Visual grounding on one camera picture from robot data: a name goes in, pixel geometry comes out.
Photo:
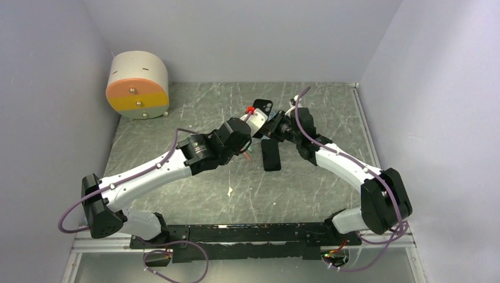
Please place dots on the light blue phone case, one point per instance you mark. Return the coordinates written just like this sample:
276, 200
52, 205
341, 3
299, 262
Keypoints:
275, 114

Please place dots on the black phone case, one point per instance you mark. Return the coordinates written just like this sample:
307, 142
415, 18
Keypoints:
264, 105

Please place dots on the orange pen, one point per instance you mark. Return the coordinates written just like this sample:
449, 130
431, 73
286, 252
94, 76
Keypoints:
246, 155

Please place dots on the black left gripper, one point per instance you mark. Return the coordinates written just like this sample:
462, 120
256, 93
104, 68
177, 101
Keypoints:
244, 142

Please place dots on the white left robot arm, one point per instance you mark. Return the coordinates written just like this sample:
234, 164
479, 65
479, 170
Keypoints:
106, 205

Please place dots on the aluminium frame rail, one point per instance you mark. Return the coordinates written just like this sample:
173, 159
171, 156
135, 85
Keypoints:
400, 232

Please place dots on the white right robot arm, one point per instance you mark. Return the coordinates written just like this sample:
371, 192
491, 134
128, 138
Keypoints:
384, 202

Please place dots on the phone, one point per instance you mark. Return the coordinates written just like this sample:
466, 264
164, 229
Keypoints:
270, 155

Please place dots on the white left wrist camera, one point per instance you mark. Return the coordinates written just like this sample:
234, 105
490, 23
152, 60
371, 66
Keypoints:
255, 119

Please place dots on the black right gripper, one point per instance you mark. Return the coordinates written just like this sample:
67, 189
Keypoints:
268, 128

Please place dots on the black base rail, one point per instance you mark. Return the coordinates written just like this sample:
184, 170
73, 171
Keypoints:
306, 240

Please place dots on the round drawer cabinet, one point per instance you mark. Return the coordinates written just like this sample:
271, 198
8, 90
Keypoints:
138, 85

